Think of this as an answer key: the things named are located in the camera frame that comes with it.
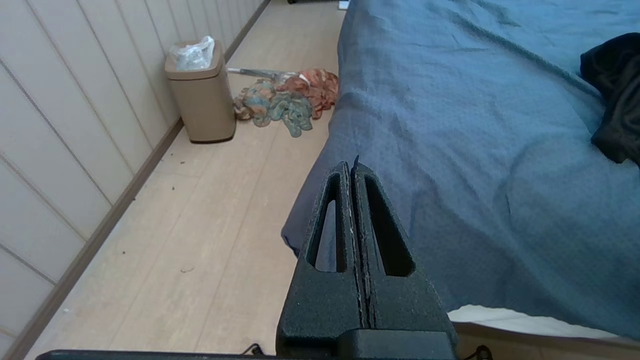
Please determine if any white mattress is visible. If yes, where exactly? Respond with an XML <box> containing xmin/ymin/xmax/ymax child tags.
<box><xmin>447</xmin><ymin>304</ymin><xmax>621</xmax><ymax>341</ymax></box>

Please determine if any clear plastic bin bag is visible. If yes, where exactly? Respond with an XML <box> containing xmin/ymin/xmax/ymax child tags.
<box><xmin>170</xmin><ymin>36</ymin><xmax>216</xmax><ymax>71</ymax></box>

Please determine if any black moon print t-shirt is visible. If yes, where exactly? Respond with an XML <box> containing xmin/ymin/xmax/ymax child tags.
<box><xmin>580</xmin><ymin>32</ymin><xmax>640</xmax><ymax>167</ymax></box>

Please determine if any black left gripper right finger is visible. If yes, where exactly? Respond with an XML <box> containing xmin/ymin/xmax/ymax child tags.
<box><xmin>351</xmin><ymin>156</ymin><xmax>457</xmax><ymax>331</ymax></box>

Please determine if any beige bed base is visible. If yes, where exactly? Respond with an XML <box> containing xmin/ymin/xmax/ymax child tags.
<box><xmin>452</xmin><ymin>322</ymin><xmax>640</xmax><ymax>360</ymax></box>

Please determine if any multicoloured rag mop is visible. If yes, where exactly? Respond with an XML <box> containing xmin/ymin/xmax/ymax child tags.
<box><xmin>226</xmin><ymin>66</ymin><xmax>340</xmax><ymax>138</ymax></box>

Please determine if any beige trash bin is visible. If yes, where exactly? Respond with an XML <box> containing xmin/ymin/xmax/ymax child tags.
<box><xmin>165</xmin><ymin>40</ymin><xmax>237</xmax><ymax>144</ymax></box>

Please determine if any blue bed sheet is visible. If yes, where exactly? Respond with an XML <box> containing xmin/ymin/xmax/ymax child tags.
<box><xmin>281</xmin><ymin>0</ymin><xmax>640</xmax><ymax>341</ymax></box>

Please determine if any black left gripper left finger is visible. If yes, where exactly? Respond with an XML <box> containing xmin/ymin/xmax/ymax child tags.
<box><xmin>276</xmin><ymin>161</ymin><xmax>370</xmax><ymax>358</ymax></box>

